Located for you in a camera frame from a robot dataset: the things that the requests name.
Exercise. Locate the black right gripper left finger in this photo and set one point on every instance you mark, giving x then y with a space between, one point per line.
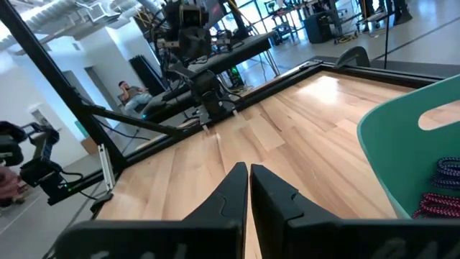
201 237

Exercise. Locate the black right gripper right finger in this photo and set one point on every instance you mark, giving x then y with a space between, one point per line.
287 237

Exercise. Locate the black neighbouring robot arm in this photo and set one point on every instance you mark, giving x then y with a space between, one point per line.
39 169

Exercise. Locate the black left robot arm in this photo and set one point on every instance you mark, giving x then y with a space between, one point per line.
208 90

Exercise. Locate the black device white label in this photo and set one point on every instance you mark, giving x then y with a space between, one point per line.
224 37
167 43

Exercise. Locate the black desk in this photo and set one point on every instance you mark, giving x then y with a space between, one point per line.
233 54

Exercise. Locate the desktop computer green light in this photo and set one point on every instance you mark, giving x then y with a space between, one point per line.
236 76

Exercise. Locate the black folded panel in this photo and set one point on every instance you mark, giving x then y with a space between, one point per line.
147 73

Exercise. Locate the person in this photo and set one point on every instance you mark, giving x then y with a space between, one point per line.
134 95
400 12

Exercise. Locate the black computer tower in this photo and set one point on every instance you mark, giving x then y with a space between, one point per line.
318 27

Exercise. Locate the teal plastic bin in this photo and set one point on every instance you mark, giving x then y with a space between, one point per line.
395 162

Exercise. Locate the grey table clamp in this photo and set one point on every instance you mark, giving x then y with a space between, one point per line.
354 52

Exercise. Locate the thin black pole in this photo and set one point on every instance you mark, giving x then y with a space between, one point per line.
387 36

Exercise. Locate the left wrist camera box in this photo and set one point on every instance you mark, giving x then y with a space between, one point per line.
194 15

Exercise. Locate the white aluminium bracket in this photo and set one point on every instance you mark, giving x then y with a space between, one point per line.
106 167

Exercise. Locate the black metal rig frame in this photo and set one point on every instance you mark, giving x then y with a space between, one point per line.
54 72

